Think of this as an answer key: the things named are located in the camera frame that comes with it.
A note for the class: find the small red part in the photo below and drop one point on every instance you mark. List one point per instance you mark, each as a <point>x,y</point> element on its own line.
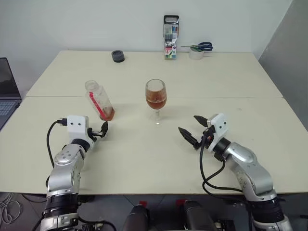
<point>143,203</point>
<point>180,202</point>

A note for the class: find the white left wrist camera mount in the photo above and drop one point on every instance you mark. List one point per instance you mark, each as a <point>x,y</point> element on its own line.
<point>77,124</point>

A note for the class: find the clear wine glass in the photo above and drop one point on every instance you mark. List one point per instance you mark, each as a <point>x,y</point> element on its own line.
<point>156,98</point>

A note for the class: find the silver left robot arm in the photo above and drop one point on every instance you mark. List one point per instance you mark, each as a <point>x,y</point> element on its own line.
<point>65,168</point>

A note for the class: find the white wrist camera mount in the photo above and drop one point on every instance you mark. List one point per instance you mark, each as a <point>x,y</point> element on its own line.
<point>220,125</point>
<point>77,124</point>

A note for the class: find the dark rounded shape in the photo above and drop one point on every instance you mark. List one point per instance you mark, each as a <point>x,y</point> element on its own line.
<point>196,216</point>
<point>136,219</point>

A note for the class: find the clear plastic bottle red label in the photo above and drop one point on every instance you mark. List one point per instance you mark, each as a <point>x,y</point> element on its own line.
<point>99,101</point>

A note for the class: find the clear tape roll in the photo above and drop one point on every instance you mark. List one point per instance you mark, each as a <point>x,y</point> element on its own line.
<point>192,55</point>

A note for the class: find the dark grey laptop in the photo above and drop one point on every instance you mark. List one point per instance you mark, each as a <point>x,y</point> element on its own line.
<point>8,79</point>

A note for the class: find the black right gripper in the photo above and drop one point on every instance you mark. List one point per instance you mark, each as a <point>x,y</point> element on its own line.
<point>207,137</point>

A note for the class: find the marker pen set box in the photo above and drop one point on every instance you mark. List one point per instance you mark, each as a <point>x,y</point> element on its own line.
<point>171,36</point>

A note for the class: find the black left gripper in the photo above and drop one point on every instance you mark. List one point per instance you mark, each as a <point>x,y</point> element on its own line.
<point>96,134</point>

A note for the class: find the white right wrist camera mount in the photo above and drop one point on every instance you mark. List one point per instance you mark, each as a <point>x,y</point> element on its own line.
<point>220,125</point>

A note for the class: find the black bottle cap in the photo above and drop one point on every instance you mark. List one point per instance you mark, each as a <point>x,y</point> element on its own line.
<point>118,57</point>

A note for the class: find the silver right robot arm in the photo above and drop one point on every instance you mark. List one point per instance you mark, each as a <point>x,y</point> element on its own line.
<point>247,163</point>

